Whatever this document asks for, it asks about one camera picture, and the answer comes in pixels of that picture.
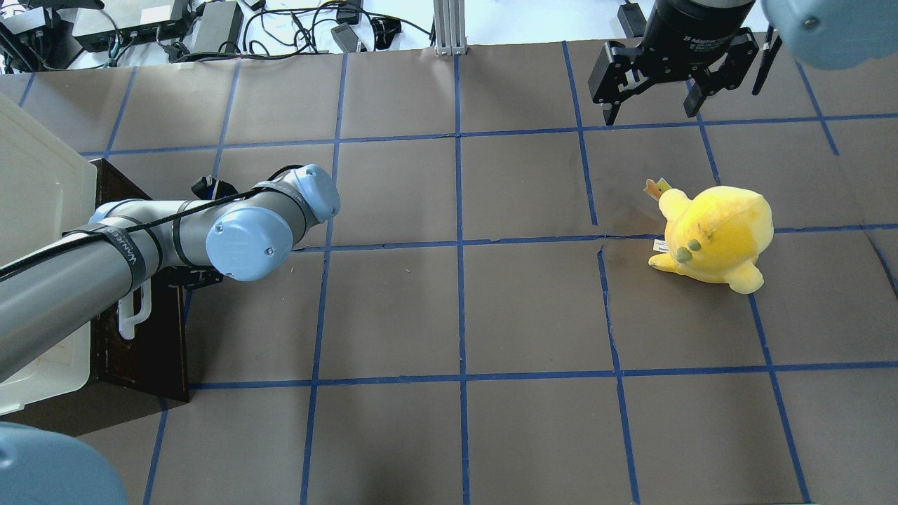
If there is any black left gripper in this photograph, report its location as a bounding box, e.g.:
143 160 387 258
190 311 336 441
154 266 225 290

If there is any white plastic drawer handle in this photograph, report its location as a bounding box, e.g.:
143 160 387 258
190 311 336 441
116 279 153 341

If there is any yellow plush dinosaur toy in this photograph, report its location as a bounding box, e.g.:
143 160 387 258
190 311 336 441
644 178 775 295

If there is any black power adapter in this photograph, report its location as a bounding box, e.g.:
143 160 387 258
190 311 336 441
330 23 368 53

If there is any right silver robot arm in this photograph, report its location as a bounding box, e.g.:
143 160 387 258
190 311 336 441
588 1 897 126

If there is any black electronics box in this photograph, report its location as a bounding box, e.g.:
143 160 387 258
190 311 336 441
72 1 192 53

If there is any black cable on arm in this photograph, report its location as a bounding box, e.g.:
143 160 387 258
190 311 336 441
0 164 306 281

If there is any aluminium frame post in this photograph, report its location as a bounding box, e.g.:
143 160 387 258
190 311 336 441
432 0 469 55

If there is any grey power brick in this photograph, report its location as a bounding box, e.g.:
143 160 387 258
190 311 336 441
189 1 243 53

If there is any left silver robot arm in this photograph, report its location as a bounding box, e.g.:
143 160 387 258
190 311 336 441
1 164 341 504

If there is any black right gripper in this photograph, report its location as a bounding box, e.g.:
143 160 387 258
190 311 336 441
588 1 759 127

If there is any dark wooden drawer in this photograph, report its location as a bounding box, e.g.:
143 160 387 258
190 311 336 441
88 158 190 403

